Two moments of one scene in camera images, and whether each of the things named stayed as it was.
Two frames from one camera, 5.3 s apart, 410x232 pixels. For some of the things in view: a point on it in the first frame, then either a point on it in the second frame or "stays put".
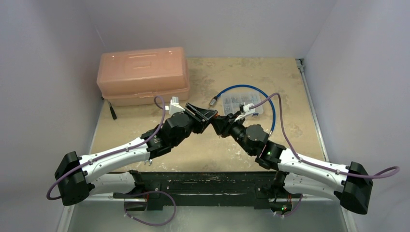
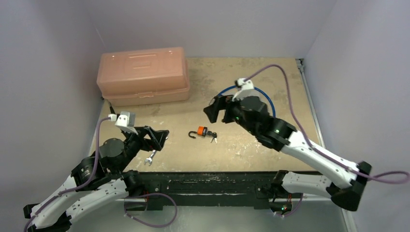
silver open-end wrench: (150, 161) stays put
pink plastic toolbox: (133, 77) stays put
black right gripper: (226, 123) to (227, 108)
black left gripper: (204, 114) to (157, 137)
